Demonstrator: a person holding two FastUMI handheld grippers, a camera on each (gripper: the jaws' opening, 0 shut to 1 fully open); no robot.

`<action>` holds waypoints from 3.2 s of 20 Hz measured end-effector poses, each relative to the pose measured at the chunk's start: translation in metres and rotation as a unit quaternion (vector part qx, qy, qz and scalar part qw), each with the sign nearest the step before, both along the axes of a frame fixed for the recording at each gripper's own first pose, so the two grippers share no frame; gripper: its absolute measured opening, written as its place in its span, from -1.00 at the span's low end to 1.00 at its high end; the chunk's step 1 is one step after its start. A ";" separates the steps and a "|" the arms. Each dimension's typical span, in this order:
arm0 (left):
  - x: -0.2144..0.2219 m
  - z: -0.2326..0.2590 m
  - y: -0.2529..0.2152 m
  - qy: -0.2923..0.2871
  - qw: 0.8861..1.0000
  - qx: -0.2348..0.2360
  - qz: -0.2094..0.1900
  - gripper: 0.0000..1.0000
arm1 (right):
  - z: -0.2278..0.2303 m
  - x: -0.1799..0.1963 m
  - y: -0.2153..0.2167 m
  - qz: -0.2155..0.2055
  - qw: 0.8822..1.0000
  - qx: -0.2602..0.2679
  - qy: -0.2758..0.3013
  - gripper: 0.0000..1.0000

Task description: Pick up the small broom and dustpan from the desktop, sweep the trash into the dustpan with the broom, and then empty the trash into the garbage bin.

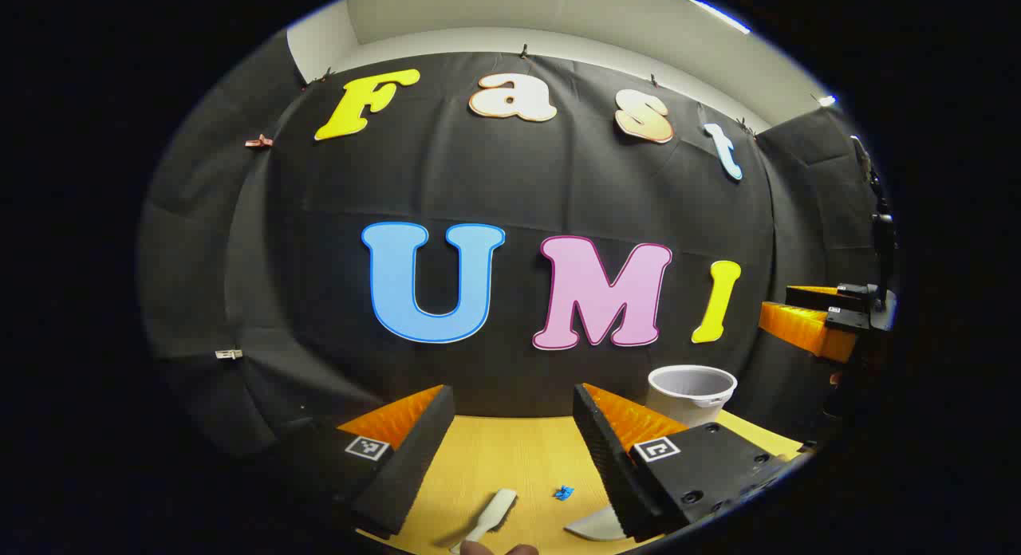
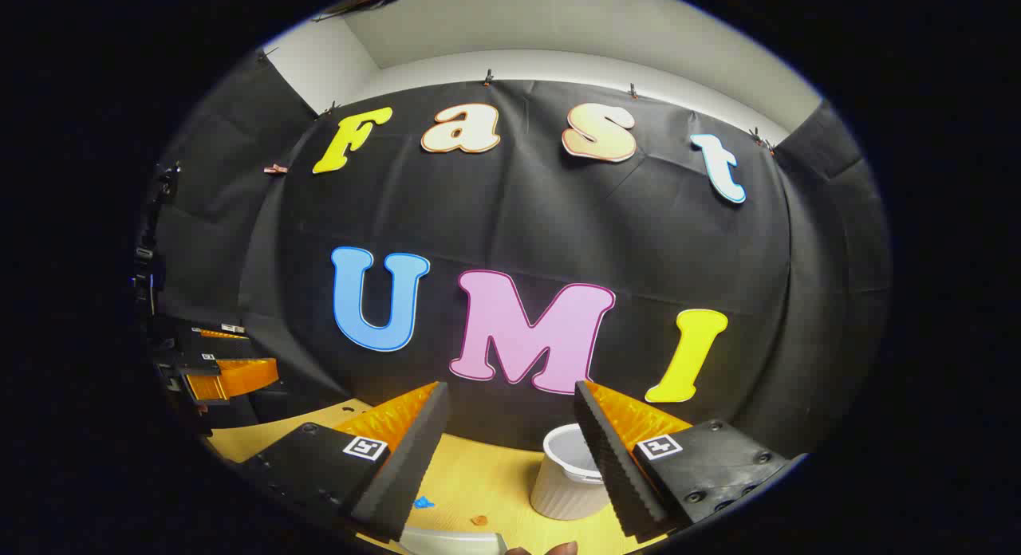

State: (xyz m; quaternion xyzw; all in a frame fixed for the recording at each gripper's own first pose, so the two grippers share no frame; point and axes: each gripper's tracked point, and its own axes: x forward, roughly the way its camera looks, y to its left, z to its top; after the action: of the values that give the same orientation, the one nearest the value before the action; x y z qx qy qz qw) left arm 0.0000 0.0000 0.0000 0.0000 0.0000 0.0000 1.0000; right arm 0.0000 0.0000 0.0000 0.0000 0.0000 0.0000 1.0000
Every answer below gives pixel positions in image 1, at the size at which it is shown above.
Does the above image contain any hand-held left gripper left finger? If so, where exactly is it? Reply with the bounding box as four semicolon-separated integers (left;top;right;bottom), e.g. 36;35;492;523
263;384;456;540

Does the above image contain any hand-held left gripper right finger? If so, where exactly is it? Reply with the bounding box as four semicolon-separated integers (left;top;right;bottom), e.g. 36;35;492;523
572;383;816;541

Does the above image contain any white dustpan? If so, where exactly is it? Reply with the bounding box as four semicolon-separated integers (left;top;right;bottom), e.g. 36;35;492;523
564;505;631;541

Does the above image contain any small white broom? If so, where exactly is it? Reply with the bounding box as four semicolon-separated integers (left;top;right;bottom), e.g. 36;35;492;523
449;489;518;555

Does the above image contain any white ribbed garbage bin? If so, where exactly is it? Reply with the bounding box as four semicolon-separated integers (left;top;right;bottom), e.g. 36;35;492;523
646;365;738;428

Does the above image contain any wooden desktop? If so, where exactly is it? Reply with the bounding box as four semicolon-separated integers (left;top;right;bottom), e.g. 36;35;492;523
355;410;806;555

